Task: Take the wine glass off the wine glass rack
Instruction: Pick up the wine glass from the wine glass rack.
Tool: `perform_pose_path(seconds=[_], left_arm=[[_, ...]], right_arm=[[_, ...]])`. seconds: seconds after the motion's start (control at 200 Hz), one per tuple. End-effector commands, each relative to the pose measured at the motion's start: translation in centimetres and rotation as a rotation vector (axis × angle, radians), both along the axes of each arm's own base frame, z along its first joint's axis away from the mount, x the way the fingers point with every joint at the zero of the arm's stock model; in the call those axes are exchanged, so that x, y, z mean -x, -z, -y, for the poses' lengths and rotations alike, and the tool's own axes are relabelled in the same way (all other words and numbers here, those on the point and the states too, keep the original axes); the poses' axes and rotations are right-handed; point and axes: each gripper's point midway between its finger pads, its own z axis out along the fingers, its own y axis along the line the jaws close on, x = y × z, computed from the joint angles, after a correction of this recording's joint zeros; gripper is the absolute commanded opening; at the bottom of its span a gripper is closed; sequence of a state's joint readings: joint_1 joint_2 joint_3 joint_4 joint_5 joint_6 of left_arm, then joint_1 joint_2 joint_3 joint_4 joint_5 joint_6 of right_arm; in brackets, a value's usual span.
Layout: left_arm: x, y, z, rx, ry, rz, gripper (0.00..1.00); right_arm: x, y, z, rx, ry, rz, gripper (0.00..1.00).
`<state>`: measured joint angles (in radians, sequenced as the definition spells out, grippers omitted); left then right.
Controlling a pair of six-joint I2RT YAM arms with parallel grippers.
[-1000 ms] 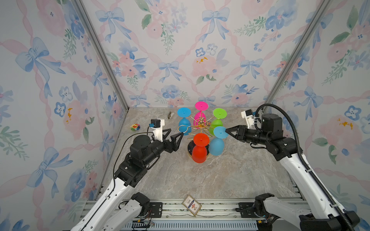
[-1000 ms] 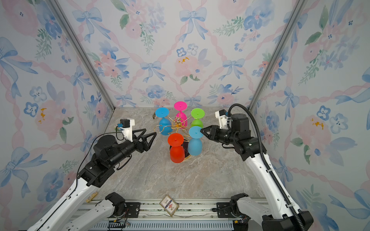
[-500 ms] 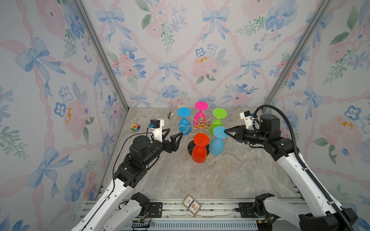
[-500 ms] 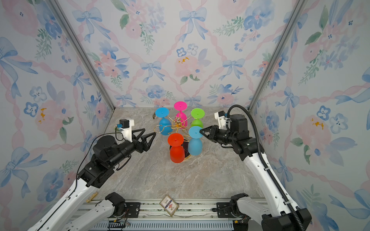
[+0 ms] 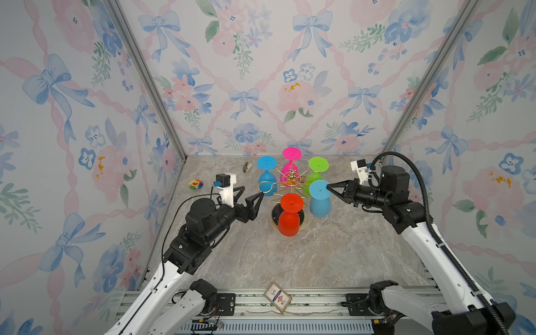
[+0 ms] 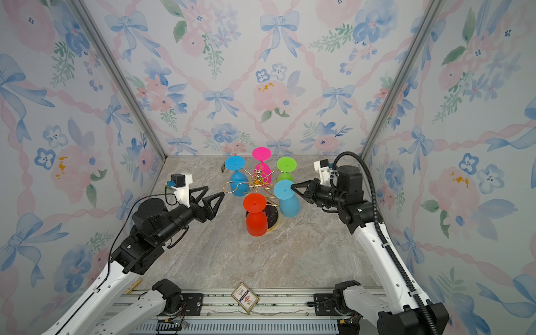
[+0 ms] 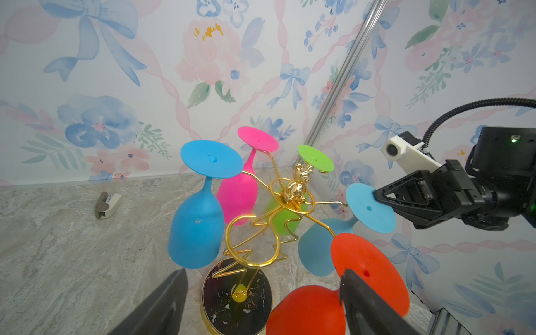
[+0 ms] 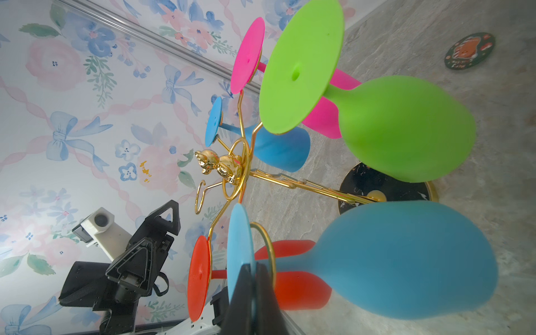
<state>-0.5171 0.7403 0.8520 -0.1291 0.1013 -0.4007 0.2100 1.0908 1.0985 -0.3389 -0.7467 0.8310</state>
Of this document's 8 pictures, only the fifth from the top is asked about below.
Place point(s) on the aluminium corner post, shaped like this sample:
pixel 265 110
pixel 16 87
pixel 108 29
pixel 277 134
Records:
pixel 126 33
pixel 459 25

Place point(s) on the cyan wine glass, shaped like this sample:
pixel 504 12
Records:
pixel 267 181

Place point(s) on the small framed card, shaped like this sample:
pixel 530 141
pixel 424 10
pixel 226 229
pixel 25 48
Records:
pixel 278 297

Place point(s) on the gold wire glass rack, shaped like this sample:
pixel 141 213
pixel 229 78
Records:
pixel 294 183

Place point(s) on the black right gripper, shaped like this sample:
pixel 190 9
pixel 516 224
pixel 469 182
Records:
pixel 350 192

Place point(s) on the magenta wine glass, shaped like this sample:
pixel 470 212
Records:
pixel 291 154

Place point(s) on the aluminium corner post right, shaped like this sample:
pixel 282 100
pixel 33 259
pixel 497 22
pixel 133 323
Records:
pixel 459 25

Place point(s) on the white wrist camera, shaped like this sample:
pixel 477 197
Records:
pixel 362 170
pixel 225 184

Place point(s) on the red wine glass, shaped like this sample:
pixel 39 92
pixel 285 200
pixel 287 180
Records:
pixel 289 219

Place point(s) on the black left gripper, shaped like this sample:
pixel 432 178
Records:
pixel 243 215

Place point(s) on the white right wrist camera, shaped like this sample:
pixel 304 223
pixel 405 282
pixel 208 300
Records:
pixel 362 170

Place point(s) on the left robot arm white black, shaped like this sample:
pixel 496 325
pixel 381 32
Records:
pixel 206 224

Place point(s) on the rainbow flower plush toy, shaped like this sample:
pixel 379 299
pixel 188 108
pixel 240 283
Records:
pixel 196 184

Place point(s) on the small beige tape dispenser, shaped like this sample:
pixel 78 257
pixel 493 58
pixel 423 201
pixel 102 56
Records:
pixel 247 167

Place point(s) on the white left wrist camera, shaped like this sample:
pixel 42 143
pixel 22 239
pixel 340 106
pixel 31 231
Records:
pixel 225 184

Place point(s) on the green wine glass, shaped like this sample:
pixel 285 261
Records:
pixel 317 166

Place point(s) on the aluminium corner post left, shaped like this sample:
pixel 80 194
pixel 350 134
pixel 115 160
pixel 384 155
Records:
pixel 126 33

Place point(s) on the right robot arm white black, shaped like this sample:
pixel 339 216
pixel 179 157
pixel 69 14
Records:
pixel 467 307

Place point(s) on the light blue wine glass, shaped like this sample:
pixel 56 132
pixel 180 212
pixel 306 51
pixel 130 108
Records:
pixel 320 203

